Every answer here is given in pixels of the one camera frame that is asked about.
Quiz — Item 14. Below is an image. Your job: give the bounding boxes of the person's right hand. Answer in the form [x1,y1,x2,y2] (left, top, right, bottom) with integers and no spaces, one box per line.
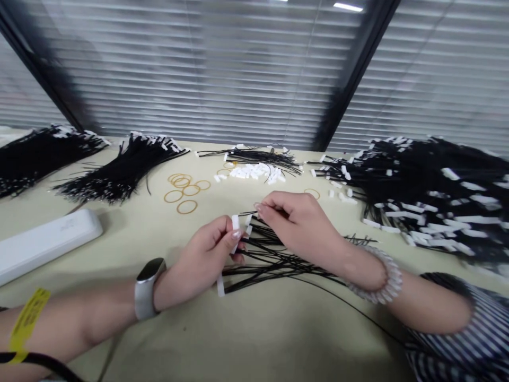
[253,190,359,285]

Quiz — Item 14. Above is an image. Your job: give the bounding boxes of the person's left hand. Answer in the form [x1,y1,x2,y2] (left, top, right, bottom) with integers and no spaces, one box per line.
[158,216,247,314]

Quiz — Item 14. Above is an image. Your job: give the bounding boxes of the bunch of black connector wires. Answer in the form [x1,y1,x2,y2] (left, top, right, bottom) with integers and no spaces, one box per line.
[216,213,383,298]

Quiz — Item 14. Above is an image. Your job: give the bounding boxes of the scattered loose white connectors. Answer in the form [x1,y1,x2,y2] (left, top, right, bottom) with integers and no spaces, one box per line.
[304,159,358,206]

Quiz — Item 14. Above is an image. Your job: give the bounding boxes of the pile of white connectors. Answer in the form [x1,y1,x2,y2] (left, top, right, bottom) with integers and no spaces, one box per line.
[214,161,288,186]

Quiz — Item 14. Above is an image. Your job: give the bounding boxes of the group of tan rubber bands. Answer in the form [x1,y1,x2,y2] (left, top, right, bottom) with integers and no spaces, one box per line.
[164,172,212,214]

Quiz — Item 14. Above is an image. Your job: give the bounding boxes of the long white plastic box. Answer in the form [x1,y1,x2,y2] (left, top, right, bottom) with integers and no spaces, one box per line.
[0,208,105,288]

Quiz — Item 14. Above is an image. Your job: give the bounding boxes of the window with grey blinds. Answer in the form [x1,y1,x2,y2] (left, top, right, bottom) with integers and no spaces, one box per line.
[0,0,509,155]

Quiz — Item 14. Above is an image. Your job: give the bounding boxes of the small heap of black wires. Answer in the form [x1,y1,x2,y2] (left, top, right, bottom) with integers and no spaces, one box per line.
[196,144,306,179]

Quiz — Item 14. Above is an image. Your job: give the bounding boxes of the long black cable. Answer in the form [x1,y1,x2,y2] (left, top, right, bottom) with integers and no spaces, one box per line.
[294,274,408,349]

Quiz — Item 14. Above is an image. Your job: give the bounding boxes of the tied bundle of black wires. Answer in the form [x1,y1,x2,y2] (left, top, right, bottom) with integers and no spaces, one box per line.
[52,132,192,206]

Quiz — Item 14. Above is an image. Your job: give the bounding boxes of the huge heap of black wires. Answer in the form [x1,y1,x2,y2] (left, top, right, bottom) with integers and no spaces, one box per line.
[318,134,509,276]

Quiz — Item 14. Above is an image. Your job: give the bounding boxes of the black cord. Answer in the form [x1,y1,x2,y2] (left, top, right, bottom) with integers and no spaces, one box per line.
[0,351,86,382]

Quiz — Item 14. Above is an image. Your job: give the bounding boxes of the flat pile of black wires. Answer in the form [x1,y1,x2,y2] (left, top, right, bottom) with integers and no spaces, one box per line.
[0,123,111,201]

